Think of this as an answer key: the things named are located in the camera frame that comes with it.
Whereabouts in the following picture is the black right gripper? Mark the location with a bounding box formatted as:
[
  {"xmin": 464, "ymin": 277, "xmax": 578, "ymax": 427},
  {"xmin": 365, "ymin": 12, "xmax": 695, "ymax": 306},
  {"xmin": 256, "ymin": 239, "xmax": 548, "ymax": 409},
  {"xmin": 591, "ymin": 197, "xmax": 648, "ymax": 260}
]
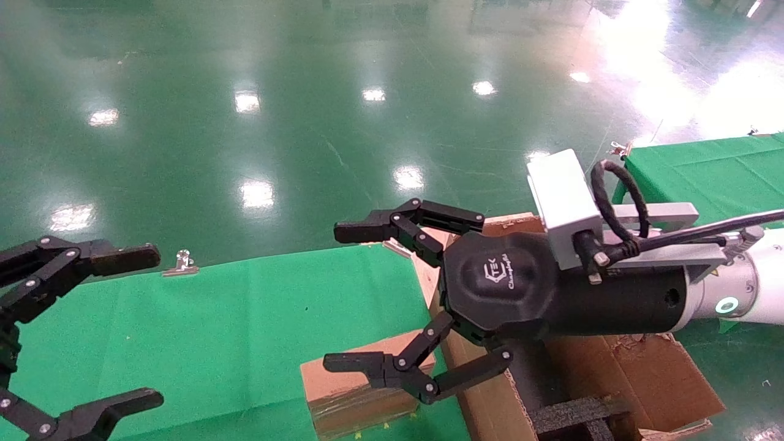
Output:
[{"xmin": 323, "ymin": 198, "xmax": 688, "ymax": 405}]

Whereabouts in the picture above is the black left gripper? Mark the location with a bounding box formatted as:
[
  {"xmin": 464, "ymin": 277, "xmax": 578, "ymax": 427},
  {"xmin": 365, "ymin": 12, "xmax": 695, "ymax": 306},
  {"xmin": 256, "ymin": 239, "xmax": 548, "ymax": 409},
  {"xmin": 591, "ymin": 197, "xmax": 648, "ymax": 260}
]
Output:
[{"xmin": 0, "ymin": 236, "xmax": 164, "ymax": 441}]

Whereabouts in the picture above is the small brown cardboard box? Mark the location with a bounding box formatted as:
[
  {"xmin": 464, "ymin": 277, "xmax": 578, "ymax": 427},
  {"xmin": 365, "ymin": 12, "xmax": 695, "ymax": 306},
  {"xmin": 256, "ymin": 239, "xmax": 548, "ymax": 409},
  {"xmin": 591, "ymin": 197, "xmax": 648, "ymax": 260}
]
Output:
[{"xmin": 300, "ymin": 330, "xmax": 437, "ymax": 440}]

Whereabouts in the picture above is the large open brown carton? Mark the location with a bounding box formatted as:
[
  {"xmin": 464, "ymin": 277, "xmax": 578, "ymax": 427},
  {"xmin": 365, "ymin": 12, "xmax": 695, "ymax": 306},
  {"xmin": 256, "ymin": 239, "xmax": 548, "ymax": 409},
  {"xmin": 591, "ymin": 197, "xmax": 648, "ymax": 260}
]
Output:
[{"xmin": 410, "ymin": 213, "xmax": 728, "ymax": 441}]

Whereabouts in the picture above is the large green table cloth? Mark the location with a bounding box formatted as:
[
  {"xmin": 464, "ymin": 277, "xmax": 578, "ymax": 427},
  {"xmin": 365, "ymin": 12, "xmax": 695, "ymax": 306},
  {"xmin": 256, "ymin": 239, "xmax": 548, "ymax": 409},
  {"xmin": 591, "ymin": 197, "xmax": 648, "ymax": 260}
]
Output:
[{"xmin": 0, "ymin": 244, "xmax": 469, "ymax": 441}]

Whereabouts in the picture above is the black foam insert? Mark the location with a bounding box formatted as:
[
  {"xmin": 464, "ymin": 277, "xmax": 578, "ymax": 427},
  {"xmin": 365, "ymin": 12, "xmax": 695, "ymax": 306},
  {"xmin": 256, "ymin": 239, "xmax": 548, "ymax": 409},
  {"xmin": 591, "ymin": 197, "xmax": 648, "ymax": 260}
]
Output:
[{"xmin": 530, "ymin": 397, "xmax": 631, "ymax": 441}]

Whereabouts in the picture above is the small green table cloth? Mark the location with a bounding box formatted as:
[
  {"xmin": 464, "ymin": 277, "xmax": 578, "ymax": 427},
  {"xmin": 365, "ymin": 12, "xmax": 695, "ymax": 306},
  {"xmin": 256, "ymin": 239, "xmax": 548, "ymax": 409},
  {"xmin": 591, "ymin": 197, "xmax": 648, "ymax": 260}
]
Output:
[{"xmin": 612, "ymin": 133, "xmax": 784, "ymax": 334}]

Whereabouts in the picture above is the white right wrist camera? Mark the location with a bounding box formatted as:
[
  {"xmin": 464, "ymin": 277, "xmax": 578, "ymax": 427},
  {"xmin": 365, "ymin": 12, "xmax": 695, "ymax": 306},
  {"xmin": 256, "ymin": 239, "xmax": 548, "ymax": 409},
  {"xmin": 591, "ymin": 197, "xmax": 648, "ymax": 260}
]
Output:
[{"xmin": 527, "ymin": 149, "xmax": 605, "ymax": 271}]

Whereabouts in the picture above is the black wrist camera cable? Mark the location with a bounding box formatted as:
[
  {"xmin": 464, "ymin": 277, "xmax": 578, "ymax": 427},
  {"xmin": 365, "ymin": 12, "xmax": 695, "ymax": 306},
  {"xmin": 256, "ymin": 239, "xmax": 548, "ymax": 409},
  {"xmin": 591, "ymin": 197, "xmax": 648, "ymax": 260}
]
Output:
[{"xmin": 576, "ymin": 159, "xmax": 784, "ymax": 285}]

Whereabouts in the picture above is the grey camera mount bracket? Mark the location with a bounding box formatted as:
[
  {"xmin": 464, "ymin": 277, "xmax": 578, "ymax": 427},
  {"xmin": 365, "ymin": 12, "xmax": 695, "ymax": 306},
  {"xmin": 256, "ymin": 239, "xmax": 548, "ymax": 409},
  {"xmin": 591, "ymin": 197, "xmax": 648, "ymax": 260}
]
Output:
[{"xmin": 602, "ymin": 202, "xmax": 766, "ymax": 285}]

